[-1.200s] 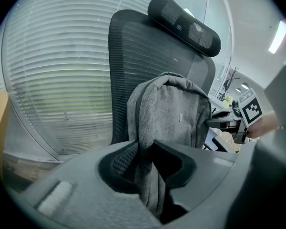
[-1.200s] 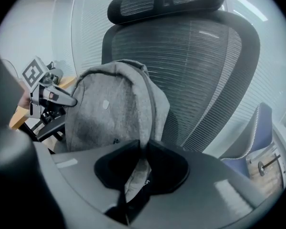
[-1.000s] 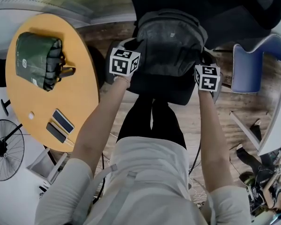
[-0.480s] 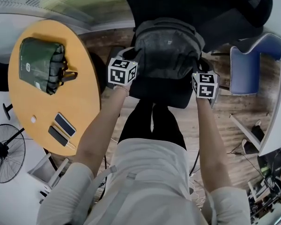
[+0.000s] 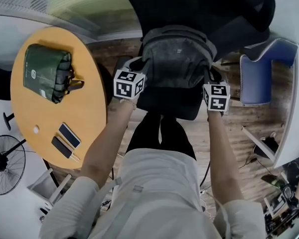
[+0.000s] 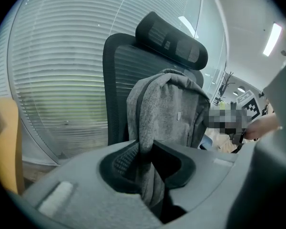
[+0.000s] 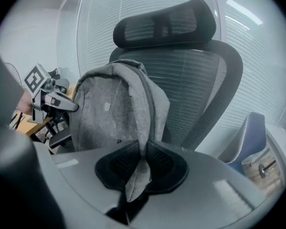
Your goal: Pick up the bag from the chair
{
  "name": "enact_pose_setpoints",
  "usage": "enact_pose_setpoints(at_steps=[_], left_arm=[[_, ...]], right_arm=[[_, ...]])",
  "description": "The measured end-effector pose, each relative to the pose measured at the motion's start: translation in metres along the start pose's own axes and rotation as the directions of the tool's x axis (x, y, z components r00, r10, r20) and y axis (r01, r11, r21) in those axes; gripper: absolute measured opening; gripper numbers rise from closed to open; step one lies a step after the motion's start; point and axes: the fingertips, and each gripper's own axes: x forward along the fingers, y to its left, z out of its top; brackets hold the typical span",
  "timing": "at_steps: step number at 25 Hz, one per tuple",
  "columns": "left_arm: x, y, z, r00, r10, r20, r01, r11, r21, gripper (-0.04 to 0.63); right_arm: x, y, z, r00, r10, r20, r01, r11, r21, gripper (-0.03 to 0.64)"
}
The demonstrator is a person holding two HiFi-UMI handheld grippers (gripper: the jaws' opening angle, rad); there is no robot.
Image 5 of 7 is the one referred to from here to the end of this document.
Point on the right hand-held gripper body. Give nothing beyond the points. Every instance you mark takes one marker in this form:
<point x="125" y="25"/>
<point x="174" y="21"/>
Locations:
<point x="216" y="98"/>

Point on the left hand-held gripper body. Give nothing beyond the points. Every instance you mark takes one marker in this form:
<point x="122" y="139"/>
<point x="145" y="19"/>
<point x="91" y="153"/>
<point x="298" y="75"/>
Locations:
<point x="124" y="86"/>

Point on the dark grey backpack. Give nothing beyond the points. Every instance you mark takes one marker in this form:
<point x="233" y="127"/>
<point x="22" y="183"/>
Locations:
<point x="174" y="58"/>

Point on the black office chair with headrest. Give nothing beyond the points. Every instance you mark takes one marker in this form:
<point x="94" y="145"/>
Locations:
<point x="226" y="9"/>

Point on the person's right forearm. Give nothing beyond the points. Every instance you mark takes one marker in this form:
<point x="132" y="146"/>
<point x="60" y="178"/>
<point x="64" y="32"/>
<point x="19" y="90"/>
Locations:
<point x="223" y="158"/>

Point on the person's left forearm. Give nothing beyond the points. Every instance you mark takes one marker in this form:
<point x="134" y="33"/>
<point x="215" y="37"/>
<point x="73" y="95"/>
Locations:
<point x="104" y="146"/>

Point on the blue chair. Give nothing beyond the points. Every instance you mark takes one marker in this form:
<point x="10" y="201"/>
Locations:
<point x="254" y="81"/>

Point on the person's black trousers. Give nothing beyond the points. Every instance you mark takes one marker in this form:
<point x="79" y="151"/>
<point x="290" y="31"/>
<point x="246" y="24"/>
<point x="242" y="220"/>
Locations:
<point x="144" y="133"/>

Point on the round wooden table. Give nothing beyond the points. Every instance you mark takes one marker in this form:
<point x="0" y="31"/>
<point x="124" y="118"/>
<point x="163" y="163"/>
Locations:
<point x="64" y="118"/>

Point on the white-edged smartphone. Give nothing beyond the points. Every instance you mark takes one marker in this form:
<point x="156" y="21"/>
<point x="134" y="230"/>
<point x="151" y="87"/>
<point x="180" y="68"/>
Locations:
<point x="69" y="135"/>

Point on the dark green tote bag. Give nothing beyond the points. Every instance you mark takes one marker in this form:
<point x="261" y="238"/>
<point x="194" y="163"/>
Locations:
<point x="43" y="71"/>

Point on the white charging plug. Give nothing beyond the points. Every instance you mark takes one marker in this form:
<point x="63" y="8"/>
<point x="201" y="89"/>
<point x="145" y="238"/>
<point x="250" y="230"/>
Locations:
<point x="75" y="157"/>

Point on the black smartphone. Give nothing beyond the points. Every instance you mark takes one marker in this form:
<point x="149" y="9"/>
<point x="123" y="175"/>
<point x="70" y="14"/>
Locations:
<point x="61" y="147"/>

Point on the small white earbud case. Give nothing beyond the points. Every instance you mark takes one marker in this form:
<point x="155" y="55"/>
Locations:
<point x="36" y="129"/>

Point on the person's white shirt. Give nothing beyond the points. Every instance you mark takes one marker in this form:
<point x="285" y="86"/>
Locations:
<point x="159" y="200"/>

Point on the black pedestal fan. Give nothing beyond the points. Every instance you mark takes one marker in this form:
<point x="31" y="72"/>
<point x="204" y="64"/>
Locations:
<point x="6" y="163"/>

